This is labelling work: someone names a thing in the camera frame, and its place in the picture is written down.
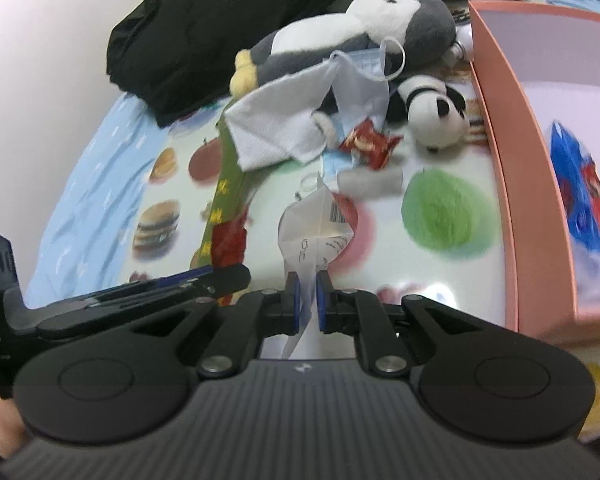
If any white plastic packet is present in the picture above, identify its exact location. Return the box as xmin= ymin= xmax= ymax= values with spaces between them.
xmin=277 ymin=172 xmax=356 ymax=357

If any pink cardboard box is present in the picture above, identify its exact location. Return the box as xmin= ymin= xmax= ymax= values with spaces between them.
xmin=467 ymin=0 xmax=600 ymax=349

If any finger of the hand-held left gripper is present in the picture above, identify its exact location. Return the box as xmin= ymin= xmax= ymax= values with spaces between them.
xmin=86 ymin=266 xmax=217 ymax=302
xmin=34 ymin=264 xmax=252 ymax=341

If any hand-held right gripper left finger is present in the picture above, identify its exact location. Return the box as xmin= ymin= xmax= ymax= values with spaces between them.
xmin=130 ymin=271 xmax=301 ymax=379

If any black jacket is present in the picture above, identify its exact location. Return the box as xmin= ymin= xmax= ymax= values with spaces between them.
xmin=105 ymin=0 xmax=383 ymax=129

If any panda plush toy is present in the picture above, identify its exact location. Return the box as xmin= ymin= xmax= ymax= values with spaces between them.
xmin=387 ymin=74 xmax=474 ymax=155

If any blue face mask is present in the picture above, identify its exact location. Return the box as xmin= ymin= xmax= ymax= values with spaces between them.
xmin=324 ymin=36 xmax=409 ymax=132

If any white round device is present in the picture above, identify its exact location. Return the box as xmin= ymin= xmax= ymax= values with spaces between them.
xmin=449 ymin=24 xmax=477 ymax=62

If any white paper towel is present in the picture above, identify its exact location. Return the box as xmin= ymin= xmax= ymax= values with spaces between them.
xmin=224 ymin=61 xmax=342 ymax=172

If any grey penguin plush toy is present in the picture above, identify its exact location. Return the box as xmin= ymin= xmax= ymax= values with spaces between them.
xmin=229 ymin=0 xmax=459 ymax=100

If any blue and red packet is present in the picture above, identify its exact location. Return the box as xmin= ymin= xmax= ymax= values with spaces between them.
xmin=549 ymin=119 xmax=600 ymax=282

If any light blue wrapper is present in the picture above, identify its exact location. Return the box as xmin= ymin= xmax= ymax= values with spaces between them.
xmin=322 ymin=152 xmax=362 ymax=182

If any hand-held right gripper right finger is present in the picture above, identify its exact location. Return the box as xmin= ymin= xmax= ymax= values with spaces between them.
xmin=316 ymin=270 xmax=481 ymax=379

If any red snack packet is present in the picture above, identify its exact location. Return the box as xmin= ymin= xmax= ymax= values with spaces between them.
xmin=211 ymin=217 xmax=252 ymax=307
xmin=337 ymin=118 xmax=404 ymax=172

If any fruit printed bed sheet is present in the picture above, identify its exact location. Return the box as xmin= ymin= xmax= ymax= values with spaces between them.
xmin=26 ymin=0 xmax=600 ymax=443

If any green fabric massage hammer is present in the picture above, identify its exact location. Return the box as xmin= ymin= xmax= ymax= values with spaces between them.
xmin=197 ymin=109 xmax=262 ymax=307

